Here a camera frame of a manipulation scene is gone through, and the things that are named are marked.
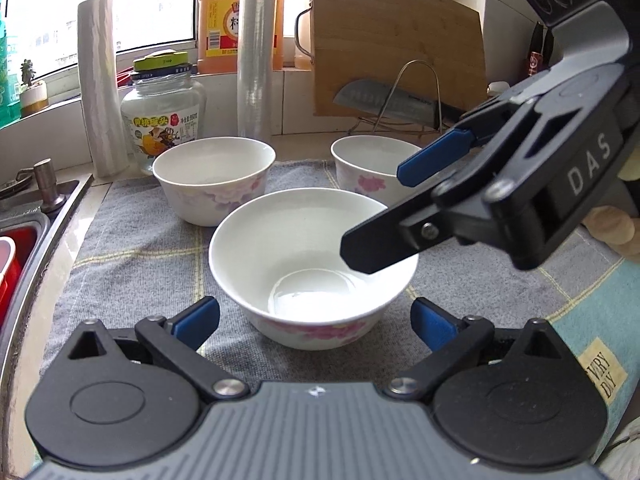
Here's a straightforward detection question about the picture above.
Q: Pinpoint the person's right hand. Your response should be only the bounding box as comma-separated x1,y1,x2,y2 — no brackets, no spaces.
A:
584,160,640,257

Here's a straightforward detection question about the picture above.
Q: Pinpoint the metal sink knob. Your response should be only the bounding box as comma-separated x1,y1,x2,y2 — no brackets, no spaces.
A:
32,158,68,213

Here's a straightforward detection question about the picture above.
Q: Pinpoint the orange cooking wine jug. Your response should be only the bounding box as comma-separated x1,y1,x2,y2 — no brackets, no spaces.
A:
196,0,288,75

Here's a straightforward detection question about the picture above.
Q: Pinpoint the glass jar green lid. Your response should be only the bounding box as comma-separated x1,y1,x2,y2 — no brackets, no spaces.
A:
120,50,207,176

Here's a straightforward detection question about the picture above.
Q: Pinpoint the bamboo cutting board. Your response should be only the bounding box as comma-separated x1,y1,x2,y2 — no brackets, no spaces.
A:
294,0,488,118

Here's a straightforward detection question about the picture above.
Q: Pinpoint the green plastic bottle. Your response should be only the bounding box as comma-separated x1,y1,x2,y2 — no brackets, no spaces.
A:
0,15,23,128

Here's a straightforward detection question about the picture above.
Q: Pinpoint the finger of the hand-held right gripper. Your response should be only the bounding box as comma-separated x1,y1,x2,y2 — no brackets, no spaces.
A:
397,71,567,187
340,180,506,276

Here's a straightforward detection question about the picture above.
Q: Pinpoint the teal cloth with label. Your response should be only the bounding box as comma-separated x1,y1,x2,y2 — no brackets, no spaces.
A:
547,255,640,441

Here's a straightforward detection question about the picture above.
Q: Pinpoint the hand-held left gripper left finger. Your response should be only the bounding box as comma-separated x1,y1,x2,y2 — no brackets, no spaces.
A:
65,296,251,402

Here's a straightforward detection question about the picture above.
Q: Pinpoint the small potted plant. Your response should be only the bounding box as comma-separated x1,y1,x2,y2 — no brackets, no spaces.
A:
19,58,49,113

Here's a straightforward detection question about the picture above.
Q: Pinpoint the clear cling film roll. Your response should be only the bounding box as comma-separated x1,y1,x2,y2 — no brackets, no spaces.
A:
236,0,281,142

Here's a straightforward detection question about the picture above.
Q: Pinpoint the dark glass bottle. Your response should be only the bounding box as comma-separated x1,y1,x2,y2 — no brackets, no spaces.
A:
526,20,555,78

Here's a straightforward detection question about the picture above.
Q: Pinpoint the white paper roll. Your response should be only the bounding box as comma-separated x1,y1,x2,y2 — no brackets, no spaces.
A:
77,0,126,178

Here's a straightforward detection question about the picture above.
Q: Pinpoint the steel kitchen cleaver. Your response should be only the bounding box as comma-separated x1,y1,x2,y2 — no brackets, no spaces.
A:
334,79,466,128

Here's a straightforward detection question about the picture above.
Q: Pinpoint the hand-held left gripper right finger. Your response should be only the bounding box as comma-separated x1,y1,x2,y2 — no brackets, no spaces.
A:
382,297,571,402

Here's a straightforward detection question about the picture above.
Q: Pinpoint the white bowl pink floral print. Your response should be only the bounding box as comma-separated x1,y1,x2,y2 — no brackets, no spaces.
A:
209,187,420,352
152,137,277,227
330,135,426,206

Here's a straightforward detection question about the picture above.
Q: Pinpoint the metal wire rack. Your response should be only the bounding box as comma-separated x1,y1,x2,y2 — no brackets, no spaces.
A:
352,60,446,136

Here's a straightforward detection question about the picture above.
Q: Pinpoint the stainless steel sink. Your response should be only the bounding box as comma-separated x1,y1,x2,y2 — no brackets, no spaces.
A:
0,175,93,361

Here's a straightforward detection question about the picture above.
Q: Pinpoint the red plastic basin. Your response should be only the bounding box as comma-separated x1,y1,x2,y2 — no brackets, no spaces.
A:
0,225,38,326

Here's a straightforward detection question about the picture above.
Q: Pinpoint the grey dish mat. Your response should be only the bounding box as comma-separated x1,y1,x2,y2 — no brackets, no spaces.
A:
40,160,623,386

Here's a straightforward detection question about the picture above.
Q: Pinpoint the person's white jacket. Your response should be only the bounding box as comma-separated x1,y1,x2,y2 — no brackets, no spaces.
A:
607,420,640,480

